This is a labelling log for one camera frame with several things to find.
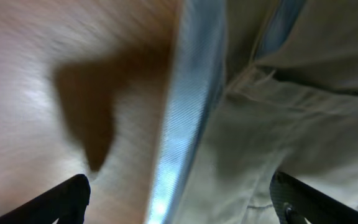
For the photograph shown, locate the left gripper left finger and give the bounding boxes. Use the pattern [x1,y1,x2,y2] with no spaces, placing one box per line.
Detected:
[0,174,91,224]

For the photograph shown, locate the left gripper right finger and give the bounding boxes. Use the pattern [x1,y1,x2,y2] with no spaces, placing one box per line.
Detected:
[269,172,358,224]

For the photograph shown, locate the khaki shorts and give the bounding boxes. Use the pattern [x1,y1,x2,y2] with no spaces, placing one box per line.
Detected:
[146,0,358,224]

